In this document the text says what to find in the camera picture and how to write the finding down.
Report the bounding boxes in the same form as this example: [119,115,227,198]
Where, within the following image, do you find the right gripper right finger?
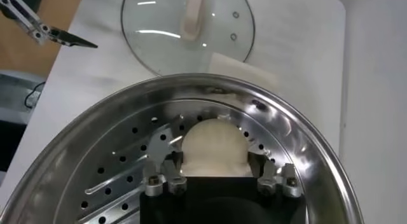
[247,151,303,199]

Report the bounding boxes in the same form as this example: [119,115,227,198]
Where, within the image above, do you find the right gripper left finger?
[142,151,188,198]

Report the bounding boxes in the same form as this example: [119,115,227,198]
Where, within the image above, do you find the white steamed baozi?
[180,117,254,178]

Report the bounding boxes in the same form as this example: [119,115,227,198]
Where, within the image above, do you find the glass lid with cream handle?
[120,0,256,77]

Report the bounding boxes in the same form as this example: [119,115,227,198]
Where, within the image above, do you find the perforated steel steamer basket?
[0,73,365,224]

